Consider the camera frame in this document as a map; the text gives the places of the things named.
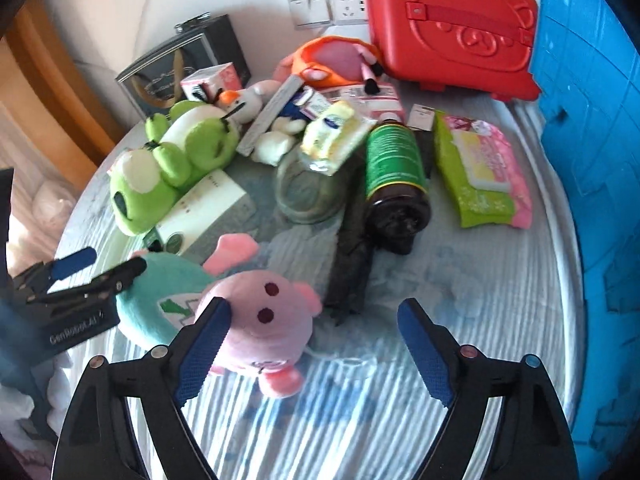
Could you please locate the pink pig plush teal dress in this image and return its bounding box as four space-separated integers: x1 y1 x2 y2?
116 233 259 350

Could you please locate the white rectangular box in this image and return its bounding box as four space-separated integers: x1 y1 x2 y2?
143 170 257 264

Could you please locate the yellow tissue packet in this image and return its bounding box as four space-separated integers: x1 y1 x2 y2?
300 100 376 177

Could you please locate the brown bottle green label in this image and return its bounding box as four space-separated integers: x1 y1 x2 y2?
363 114 432 256

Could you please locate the small pink pig plush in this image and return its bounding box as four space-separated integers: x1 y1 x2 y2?
193 268 324 400

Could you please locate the green frog plush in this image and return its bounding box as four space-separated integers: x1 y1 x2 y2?
107 100 244 236

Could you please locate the clear glass jar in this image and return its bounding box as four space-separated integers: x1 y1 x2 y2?
274 144 349 224

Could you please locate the white snowman plush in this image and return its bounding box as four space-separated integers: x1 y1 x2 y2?
217 79 308 167

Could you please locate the long white flat box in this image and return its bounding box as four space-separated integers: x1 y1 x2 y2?
236 75 305 157

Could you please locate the small pink white box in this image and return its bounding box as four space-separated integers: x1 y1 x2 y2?
180 63 242 103

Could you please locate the black folded umbrella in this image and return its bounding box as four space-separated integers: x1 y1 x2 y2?
322 154 377 328

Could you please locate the black gift bag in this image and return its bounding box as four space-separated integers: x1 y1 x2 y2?
116 13 252 117

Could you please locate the green pink wet wipes pack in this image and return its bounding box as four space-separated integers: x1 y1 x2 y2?
434 110 533 230

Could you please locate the pink white medicine box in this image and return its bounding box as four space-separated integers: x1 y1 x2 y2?
320 82 406 122

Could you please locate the orange pink plush pouch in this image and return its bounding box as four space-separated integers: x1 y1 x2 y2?
272 36 384 96

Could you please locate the blue plastic storage crate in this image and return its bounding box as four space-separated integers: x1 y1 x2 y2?
530 0 639 479

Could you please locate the red plastic toy suitcase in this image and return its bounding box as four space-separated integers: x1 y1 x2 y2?
367 0 540 101

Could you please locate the white wall socket panel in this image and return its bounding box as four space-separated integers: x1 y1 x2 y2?
288 0 368 28

